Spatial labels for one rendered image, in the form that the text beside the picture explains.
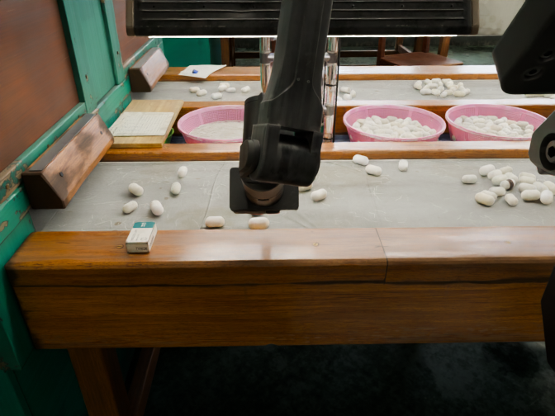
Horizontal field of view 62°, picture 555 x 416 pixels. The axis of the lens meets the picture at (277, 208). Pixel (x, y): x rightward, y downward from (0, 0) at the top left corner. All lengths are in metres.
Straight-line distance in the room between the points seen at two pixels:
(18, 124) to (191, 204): 0.32
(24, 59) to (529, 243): 0.90
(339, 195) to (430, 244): 0.24
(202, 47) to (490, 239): 3.03
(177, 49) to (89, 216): 2.80
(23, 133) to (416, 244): 0.69
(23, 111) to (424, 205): 0.75
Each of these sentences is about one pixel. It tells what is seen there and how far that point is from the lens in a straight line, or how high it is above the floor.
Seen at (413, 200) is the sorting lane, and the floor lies 0.74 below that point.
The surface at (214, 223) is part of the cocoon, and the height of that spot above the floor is 0.75.
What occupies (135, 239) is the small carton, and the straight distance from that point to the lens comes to 0.76.
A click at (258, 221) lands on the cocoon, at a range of 0.82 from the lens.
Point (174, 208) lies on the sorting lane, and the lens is 0.91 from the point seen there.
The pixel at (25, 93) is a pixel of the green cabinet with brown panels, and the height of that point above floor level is 0.96.
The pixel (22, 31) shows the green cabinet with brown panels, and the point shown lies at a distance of 0.96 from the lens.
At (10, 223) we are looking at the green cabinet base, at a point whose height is 0.81.
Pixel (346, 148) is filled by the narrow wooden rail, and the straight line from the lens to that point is 1.10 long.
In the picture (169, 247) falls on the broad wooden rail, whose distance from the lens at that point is 0.76.
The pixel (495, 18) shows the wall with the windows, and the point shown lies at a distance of 6.66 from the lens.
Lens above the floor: 1.20
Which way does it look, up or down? 31 degrees down
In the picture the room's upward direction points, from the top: straight up
